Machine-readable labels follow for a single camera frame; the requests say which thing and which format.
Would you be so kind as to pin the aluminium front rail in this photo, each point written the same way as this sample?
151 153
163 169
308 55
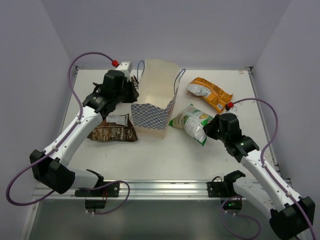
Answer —
154 190

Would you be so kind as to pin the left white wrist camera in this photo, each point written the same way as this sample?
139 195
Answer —
125 67

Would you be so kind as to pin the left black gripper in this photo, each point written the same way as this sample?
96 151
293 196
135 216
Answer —
132 90

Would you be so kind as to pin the brown sea salt chips bag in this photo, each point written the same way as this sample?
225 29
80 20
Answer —
135 82

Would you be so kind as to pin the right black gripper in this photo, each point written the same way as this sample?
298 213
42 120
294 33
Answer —
208 128

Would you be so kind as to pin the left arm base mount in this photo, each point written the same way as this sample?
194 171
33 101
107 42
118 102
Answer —
97 199

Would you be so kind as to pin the blue checkered paper bag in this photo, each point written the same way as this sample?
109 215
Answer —
158 90

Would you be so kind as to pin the aluminium right side rail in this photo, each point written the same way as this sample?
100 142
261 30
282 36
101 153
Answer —
269 153

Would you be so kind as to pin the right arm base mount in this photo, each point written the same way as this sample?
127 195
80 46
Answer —
223 188

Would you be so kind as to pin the aluminium rail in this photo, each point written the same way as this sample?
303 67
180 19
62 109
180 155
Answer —
154 190
269 153

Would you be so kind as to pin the green Chuba snack bag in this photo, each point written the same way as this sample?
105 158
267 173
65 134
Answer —
192 121

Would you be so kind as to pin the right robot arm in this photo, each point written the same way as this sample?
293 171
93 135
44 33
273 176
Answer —
289 213

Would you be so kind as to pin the orange chips bag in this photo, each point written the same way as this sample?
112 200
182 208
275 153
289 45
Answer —
210 93

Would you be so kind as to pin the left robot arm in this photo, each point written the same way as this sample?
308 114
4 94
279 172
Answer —
50 166

